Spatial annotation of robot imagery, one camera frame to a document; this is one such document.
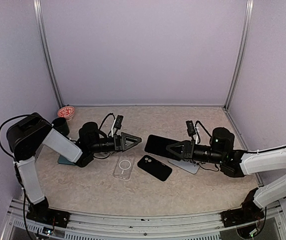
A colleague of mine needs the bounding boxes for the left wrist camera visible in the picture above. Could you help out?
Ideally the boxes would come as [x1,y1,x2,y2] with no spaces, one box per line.
[114,115,124,130]

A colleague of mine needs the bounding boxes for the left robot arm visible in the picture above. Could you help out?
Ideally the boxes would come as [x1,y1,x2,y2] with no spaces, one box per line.
[6,112,142,223]

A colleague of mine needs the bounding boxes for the left aluminium frame post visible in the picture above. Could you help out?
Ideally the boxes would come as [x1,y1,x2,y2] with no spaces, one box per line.
[33,0,64,108]

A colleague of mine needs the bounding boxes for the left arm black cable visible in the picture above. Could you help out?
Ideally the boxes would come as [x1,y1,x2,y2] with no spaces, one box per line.
[0,114,37,240]

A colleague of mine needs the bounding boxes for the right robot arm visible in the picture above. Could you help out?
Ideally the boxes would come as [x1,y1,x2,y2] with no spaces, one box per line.
[166,127,286,222]

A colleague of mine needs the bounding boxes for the frosted clear phone case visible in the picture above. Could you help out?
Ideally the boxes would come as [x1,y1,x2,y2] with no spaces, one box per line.
[95,152,113,158]

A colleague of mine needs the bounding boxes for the front aluminium rail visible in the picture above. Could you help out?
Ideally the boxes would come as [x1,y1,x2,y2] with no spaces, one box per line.
[0,197,286,240]

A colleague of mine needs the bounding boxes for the teal green phone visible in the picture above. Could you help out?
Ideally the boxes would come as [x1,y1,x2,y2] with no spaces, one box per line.
[57,155,76,166]

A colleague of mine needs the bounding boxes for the black cup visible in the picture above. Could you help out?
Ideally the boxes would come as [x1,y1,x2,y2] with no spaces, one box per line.
[52,117,70,136]

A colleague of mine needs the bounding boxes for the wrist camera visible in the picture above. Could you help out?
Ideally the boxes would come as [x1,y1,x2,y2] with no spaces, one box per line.
[186,120,196,138]
[114,115,124,130]

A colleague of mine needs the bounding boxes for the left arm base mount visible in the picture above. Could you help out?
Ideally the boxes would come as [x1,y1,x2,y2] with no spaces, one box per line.
[26,208,70,229]

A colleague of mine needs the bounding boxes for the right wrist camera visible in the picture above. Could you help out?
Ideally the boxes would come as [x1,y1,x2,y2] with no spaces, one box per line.
[186,120,196,138]

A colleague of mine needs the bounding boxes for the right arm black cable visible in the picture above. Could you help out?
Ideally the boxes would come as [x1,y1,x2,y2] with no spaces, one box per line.
[194,120,286,156]

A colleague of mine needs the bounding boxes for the right aluminium frame post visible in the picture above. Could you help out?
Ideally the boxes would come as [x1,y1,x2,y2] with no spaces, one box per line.
[224,0,254,112]

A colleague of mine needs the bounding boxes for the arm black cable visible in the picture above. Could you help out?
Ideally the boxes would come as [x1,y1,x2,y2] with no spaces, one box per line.
[194,120,286,156]
[0,114,37,240]

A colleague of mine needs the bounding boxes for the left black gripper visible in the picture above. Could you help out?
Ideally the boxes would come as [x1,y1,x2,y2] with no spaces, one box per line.
[89,132,142,153]

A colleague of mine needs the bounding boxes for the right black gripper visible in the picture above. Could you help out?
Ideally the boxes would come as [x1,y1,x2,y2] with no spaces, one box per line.
[166,139,225,165]

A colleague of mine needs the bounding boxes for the black phone with silver edge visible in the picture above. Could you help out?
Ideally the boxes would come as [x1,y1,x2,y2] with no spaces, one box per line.
[144,134,181,161]

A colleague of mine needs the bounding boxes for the aluminium frame post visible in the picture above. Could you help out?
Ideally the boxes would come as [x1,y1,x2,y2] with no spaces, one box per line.
[33,0,64,108]
[224,0,254,112]

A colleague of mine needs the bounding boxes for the red white patterned bowl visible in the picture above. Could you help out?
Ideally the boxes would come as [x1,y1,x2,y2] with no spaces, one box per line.
[57,105,75,121]

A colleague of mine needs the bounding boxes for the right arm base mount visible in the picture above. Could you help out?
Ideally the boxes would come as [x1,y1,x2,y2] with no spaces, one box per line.
[220,207,265,228]

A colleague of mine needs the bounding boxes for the clear magsafe phone case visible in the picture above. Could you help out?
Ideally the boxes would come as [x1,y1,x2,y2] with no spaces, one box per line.
[113,152,136,181]

